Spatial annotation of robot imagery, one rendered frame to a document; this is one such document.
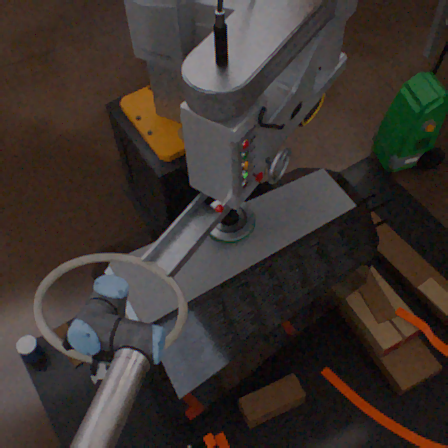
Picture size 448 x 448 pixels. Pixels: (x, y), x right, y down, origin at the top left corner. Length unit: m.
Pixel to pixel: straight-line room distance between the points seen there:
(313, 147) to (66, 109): 1.74
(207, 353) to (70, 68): 2.82
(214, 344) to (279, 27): 1.23
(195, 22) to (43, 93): 2.17
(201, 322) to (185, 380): 0.24
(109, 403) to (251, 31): 1.19
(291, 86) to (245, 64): 0.40
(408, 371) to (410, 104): 1.48
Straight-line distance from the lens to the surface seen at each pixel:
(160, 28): 2.49
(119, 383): 1.35
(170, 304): 2.29
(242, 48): 1.86
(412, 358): 3.08
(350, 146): 3.91
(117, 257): 2.08
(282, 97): 2.14
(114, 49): 4.69
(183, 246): 2.11
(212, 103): 1.75
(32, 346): 3.13
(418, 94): 3.52
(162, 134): 2.89
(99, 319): 1.46
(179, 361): 2.34
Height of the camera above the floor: 2.86
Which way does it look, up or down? 56 degrees down
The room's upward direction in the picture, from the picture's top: 4 degrees counter-clockwise
